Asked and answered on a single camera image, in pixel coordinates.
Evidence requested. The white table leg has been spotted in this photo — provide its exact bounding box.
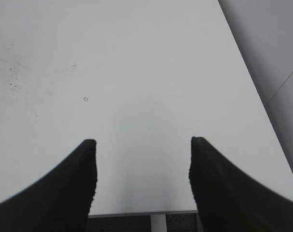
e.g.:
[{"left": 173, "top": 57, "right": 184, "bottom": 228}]
[{"left": 150, "top": 214, "right": 167, "bottom": 232}]

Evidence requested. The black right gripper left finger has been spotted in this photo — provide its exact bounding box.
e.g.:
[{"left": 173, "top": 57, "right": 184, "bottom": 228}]
[{"left": 0, "top": 139, "right": 98, "bottom": 232}]

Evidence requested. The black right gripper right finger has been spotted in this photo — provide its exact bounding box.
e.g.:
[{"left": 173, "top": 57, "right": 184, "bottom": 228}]
[{"left": 189, "top": 137, "right": 293, "bottom": 232}]

